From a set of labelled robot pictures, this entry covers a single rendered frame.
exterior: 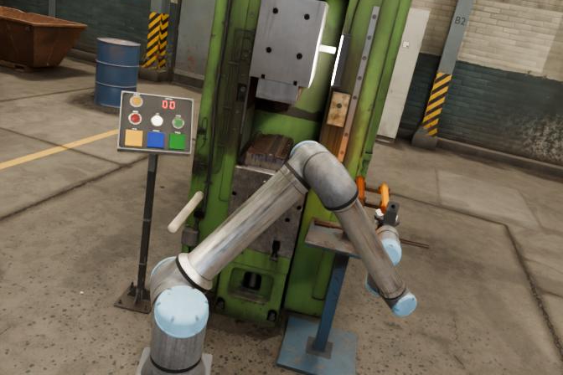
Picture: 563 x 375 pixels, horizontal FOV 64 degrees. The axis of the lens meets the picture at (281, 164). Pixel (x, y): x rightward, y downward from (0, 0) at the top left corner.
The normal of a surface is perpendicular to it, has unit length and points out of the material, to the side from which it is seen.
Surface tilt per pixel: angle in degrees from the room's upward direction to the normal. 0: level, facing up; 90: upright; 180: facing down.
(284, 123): 90
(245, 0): 90
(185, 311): 5
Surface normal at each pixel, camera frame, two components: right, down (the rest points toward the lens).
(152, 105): 0.35, -0.16
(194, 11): -0.29, 0.26
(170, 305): 0.21, -0.90
